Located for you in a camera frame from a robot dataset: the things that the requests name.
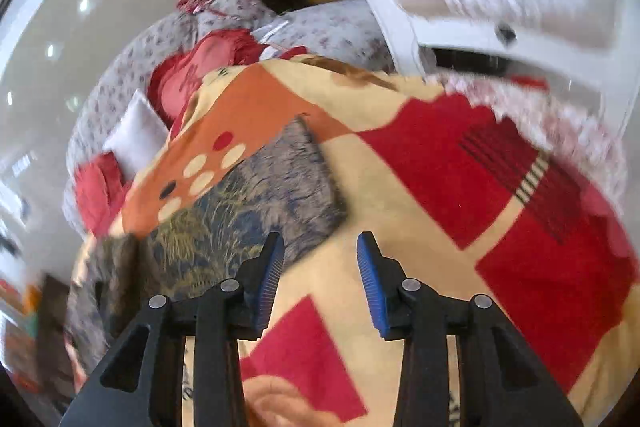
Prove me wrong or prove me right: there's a red ruffled heart pillow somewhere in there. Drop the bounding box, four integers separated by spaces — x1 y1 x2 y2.
74 152 132 239
148 28 267 128

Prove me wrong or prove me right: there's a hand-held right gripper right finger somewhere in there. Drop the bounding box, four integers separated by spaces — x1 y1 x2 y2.
356 231 585 427

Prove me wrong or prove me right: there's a red orange cream printed blanket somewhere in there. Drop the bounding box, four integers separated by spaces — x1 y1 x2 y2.
70 56 640 427

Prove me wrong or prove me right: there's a dark floral patterned garment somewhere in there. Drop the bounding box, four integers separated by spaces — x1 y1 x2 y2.
145 114 349 304

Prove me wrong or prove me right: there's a grey brown cloth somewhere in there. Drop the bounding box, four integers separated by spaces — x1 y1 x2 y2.
64 233 151 383

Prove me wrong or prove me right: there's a white pillow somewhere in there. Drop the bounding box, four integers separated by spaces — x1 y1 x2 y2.
102 88 170 182

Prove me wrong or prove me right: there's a grey floral bedding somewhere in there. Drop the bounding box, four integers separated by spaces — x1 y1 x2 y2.
62 0 401 228

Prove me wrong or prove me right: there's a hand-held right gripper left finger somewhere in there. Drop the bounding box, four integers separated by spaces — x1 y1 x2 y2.
59 232 286 427

